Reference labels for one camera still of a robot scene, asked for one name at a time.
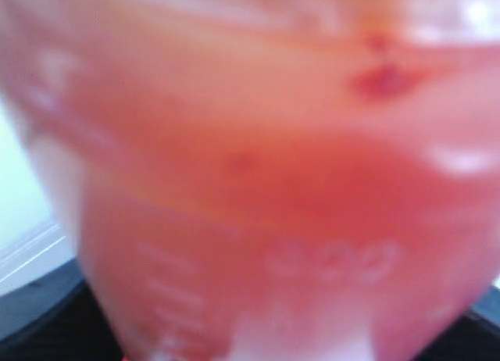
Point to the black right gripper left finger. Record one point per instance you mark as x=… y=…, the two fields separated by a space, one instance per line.
x=56 y=317

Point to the red sauce squeeze bottle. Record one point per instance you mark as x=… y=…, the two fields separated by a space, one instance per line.
x=266 y=179

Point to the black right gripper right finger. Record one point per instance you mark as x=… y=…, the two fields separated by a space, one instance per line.
x=474 y=336

